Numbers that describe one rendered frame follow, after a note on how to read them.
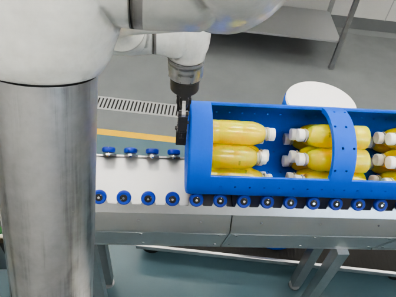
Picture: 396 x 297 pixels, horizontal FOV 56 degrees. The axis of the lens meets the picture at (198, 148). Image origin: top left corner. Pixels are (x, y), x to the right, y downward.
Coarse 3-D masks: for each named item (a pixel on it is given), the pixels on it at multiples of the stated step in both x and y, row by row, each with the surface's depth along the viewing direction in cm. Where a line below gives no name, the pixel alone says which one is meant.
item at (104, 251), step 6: (102, 246) 164; (102, 252) 168; (108, 252) 175; (102, 258) 172; (108, 258) 176; (102, 264) 176; (108, 264) 176; (108, 270) 180; (108, 276) 185; (108, 282) 189; (108, 288) 193
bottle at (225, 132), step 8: (216, 120) 109; (224, 120) 110; (232, 120) 110; (216, 128) 107; (224, 128) 108; (232, 128) 108; (240, 128) 108; (248, 128) 108; (256, 128) 109; (264, 128) 110; (216, 136) 108; (224, 136) 108; (232, 136) 108; (240, 136) 108; (248, 136) 108; (256, 136) 108; (264, 136) 110; (232, 144) 111; (240, 144) 111; (248, 144) 110
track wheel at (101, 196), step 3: (99, 189) 116; (96, 192) 114; (99, 192) 114; (102, 192) 115; (96, 195) 115; (99, 195) 115; (102, 195) 115; (105, 195) 115; (96, 198) 115; (99, 198) 114; (102, 198) 115; (105, 198) 115; (96, 201) 115; (99, 201) 115; (102, 201) 115
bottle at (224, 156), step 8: (216, 144) 110; (224, 144) 110; (216, 152) 107; (224, 152) 108; (232, 152) 108; (240, 152) 108; (248, 152) 108; (256, 152) 111; (216, 160) 107; (224, 160) 108; (232, 160) 108; (240, 160) 108; (248, 160) 108; (256, 160) 110; (216, 168) 110; (224, 168) 110; (232, 168) 110; (240, 168) 110; (248, 168) 111
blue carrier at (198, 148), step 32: (192, 128) 102; (288, 128) 129; (352, 128) 106; (384, 128) 130; (192, 160) 102; (352, 160) 105; (192, 192) 111; (224, 192) 110; (256, 192) 110; (288, 192) 110; (320, 192) 110; (352, 192) 111; (384, 192) 111
